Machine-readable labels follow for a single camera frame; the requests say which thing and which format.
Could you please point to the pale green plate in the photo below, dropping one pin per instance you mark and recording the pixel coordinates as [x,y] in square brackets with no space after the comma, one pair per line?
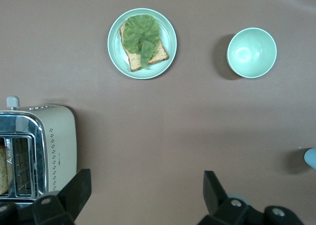
[116,61]

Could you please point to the pale green bowl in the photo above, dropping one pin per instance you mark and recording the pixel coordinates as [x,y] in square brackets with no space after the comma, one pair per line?
[251,52]

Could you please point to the light blue plastic cup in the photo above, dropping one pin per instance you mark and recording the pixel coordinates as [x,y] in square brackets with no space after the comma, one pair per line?
[311,158]

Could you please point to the beige and chrome toaster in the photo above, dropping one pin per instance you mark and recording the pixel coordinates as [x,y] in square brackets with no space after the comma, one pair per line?
[61,141]

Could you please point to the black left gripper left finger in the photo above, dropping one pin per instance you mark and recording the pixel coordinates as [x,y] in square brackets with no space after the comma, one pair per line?
[61,205]

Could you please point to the brown bread slice under lettuce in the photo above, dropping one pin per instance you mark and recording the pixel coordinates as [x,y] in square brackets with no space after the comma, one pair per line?
[158,55]

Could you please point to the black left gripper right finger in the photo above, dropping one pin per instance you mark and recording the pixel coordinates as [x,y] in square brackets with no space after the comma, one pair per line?
[222,210]

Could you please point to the green lettuce leaf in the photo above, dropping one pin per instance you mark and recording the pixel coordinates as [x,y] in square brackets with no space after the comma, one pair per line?
[140,34]

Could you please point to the brown table cover mat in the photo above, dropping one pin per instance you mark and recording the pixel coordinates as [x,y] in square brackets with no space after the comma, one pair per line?
[172,123]

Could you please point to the brown bread slice in toaster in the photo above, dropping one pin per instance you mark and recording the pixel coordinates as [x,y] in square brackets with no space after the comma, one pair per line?
[3,170]

